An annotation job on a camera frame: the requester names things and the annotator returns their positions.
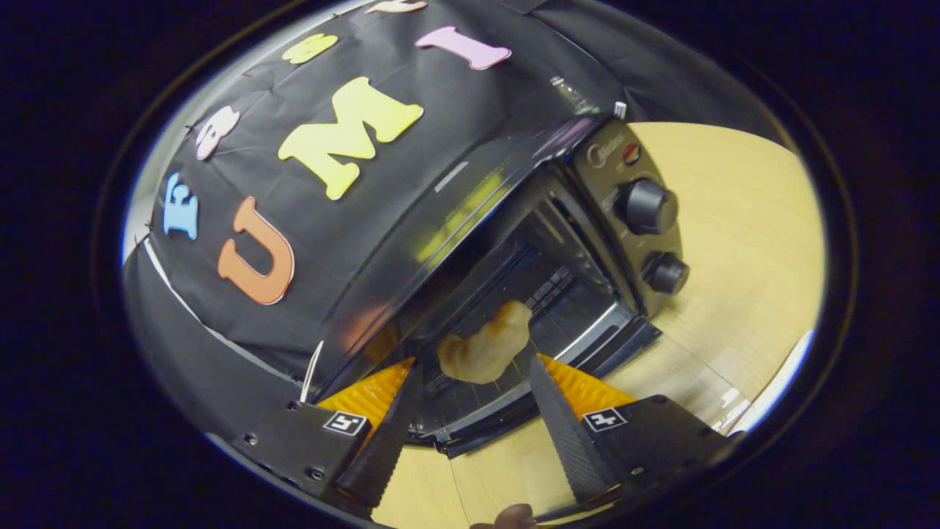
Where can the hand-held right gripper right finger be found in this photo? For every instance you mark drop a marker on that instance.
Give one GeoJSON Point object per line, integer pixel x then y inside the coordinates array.
{"type": "Point", "coordinates": [573, 448]}

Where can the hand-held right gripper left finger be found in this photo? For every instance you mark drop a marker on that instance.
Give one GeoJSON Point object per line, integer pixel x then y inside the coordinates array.
{"type": "Point", "coordinates": [382, 455]}

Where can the golden croissant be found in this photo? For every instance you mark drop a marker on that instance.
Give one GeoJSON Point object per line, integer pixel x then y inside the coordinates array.
{"type": "Point", "coordinates": [485, 345]}

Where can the black electric oven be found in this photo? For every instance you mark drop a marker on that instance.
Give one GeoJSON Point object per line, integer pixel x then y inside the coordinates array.
{"type": "Point", "coordinates": [646, 242]}

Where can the clear plastic water bottle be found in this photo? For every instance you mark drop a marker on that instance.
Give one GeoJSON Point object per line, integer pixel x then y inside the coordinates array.
{"type": "Point", "coordinates": [573, 95]}

